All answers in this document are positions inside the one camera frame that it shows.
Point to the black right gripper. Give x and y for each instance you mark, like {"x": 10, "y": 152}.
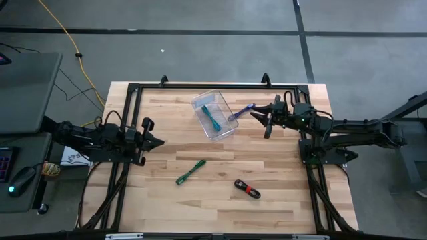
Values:
{"x": 272, "y": 122}

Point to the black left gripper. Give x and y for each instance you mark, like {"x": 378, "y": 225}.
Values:
{"x": 141, "y": 146}

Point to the clear plastic bin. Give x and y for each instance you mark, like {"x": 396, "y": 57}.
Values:
{"x": 230, "y": 128}

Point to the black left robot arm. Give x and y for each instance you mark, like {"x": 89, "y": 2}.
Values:
{"x": 100, "y": 140}

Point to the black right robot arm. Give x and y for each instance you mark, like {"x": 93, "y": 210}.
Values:
{"x": 360, "y": 133}

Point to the white printed sheet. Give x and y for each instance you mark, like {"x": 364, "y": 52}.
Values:
{"x": 71, "y": 156}

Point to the round yellow black roll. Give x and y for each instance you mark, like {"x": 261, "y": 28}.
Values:
{"x": 50, "y": 169}

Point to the low grey desk surface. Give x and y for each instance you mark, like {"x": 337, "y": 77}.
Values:
{"x": 30, "y": 153}

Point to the black round desk foot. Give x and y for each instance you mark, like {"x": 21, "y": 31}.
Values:
{"x": 43, "y": 209}

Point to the grey desk top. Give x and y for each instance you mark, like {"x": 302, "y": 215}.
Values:
{"x": 26, "y": 93}

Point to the black computer mouse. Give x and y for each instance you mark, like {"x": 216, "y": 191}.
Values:
{"x": 21, "y": 180}

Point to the black backlit keyboard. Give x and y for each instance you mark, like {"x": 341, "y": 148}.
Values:
{"x": 5, "y": 165}

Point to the black device with pink light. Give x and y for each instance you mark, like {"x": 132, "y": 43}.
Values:
{"x": 4, "y": 59}

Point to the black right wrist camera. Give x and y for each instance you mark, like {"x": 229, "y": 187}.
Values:
{"x": 281, "y": 108}

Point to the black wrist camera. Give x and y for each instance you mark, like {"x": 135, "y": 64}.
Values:
{"x": 131, "y": 135}
{"x": 281, "y": 108}

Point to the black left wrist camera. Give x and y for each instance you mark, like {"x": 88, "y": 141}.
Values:
{"x": 131, "y": 135}

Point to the black frame clamp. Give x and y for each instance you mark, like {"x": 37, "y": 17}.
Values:
{"x": 163, "y": 81}
{"x": 266, "y": 80}

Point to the black aluminium table frame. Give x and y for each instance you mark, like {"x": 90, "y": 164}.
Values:
{"x": 217, "y": 86}

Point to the silver metal bracket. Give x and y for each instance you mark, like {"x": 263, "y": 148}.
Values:
{"x": 123, "y": 236}
{"x": 310, "y": 237}

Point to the black desk leg frame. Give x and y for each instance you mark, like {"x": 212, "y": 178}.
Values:
{"x": 407, "y": 106}

